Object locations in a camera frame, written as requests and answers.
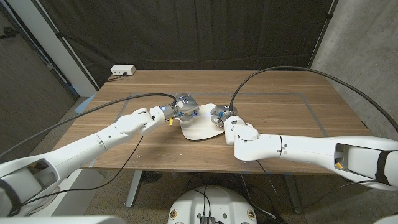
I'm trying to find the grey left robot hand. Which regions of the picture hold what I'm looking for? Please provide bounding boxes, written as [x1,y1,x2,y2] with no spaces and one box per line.
[174,92,201,123]

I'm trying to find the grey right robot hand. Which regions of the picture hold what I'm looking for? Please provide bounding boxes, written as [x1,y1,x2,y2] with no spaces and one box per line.
[210,104,239,128]

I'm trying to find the white rounded square plate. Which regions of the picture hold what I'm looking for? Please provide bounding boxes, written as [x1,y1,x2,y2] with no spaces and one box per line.
[179,103,226,141]

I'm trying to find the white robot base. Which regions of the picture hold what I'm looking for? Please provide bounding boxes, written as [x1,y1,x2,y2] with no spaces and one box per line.
[167,185,258,224]

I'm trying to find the white power strip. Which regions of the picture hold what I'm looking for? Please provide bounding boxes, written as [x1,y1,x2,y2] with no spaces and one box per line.
[110,64,137,77]

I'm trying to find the black backdrop curtain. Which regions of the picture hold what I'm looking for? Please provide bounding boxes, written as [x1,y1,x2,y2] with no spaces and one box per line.
[37,0,338,90]

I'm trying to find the dark round floor fan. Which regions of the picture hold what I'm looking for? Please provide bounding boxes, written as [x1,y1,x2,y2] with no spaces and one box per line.
[141,170,163,184]

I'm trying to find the grey metal table leg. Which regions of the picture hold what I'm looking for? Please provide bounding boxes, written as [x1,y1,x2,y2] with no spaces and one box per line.
[125,170,144,208]
[282,174,304,215]

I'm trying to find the light blue floor object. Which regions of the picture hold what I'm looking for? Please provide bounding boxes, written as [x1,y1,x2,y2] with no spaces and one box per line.
[73,94,96,116]

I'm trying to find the black backdrop stand pole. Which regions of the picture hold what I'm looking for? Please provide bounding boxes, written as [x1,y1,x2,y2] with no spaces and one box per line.
[30,0,100,91]
[307,0,340,71]

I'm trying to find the white floor board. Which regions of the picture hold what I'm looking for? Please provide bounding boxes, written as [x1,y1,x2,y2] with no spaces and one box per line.
[34,169,105,217]

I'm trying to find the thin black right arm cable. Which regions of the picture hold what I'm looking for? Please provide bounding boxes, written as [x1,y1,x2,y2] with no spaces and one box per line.
[256,160,280,194]

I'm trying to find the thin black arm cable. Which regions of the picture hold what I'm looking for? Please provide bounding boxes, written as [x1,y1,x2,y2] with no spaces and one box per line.
[256,160,280,194]
[18,135,146,206]

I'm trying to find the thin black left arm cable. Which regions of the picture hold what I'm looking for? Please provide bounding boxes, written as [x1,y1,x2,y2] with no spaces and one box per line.
[18,135,146,206]

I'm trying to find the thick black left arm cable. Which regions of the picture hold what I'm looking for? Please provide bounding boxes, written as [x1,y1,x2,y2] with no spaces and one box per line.
[0,92,177,156]

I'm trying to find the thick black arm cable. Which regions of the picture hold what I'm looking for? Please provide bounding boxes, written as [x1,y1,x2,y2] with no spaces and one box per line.
[0,92,177,156]
[229,65,398,133]

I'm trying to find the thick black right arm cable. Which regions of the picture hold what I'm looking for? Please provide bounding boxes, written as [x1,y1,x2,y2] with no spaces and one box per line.
[229,65,398,133]

